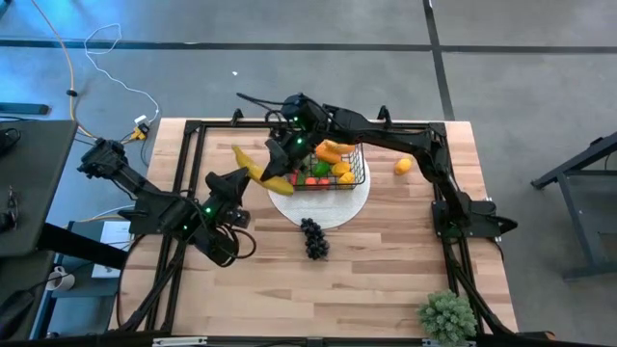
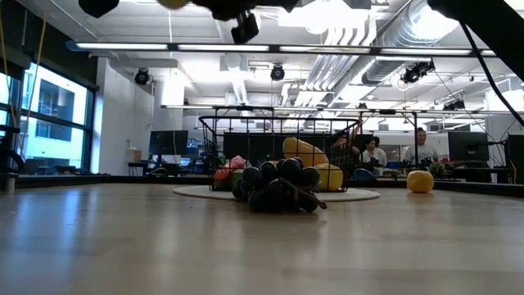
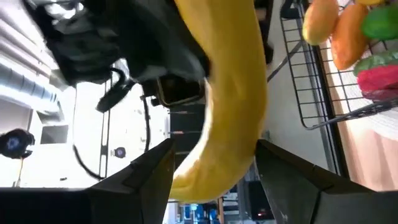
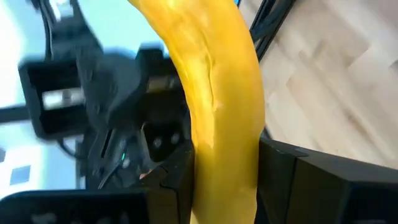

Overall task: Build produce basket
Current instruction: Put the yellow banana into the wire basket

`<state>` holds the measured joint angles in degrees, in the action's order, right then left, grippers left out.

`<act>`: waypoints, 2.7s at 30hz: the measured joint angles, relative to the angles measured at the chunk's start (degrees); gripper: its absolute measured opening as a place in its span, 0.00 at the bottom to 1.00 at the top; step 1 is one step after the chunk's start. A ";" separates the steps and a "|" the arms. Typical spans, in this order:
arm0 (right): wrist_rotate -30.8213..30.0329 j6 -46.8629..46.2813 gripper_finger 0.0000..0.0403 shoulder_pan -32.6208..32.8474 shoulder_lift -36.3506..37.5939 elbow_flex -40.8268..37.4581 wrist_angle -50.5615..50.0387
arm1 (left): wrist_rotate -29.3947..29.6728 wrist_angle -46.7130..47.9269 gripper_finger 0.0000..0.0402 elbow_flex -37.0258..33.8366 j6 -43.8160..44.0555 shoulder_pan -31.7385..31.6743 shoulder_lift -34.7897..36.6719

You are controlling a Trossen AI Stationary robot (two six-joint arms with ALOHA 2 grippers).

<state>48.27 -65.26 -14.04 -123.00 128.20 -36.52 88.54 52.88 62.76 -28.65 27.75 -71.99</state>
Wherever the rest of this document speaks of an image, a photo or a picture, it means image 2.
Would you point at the yellow toy mango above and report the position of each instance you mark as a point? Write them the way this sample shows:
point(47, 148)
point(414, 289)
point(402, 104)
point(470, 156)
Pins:
point(303, 151)

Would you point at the long ceiling light strip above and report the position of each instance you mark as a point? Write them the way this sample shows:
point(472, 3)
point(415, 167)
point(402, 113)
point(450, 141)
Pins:
point(123, 46)

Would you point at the black track light cluster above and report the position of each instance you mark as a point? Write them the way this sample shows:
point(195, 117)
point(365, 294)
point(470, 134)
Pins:
point(415, 73)

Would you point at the small green potted plant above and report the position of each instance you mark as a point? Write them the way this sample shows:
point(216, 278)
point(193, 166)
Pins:
point(437, 170)

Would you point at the silver air duct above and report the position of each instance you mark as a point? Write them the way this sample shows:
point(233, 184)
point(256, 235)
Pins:
point(409, 33)

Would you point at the black computer monitor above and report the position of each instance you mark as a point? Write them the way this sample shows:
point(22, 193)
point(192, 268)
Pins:
point(468, 146)
point(168, 142)

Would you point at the black aluminium table frame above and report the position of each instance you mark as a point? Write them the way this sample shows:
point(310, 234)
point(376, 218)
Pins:
point(483, 188)

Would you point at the black metal rack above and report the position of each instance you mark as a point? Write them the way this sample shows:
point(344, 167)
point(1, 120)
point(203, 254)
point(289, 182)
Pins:
point(416, 139)

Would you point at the green toy lime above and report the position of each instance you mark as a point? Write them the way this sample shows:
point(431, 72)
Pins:
point(235, 178)

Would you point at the yellow toy lemon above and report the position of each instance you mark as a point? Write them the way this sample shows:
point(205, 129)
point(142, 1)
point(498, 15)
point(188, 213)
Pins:
point(420, 182)
point(331, 177)

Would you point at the large black-framed window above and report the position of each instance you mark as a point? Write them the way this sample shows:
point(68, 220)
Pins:
point(57, 119)

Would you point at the person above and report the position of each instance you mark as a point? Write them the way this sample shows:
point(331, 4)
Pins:
point(421, 152)
point(372, 156)

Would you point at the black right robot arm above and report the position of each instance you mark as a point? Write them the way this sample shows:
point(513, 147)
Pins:
point(491, 28)

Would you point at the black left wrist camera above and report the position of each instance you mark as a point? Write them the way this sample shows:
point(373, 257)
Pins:
point(245, 28)

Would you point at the dark purple toy grapes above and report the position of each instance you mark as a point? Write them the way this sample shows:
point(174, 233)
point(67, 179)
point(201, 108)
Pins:
point(278, 192)

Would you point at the black ceiling spotlight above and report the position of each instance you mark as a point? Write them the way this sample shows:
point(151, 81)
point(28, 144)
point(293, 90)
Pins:
point(142, 77)
point(277, 73)

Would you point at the red toy chili pepper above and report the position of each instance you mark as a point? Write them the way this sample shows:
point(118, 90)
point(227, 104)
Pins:
point(229, 167)

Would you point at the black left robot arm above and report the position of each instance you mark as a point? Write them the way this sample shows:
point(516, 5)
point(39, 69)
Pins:
point(98, 6)

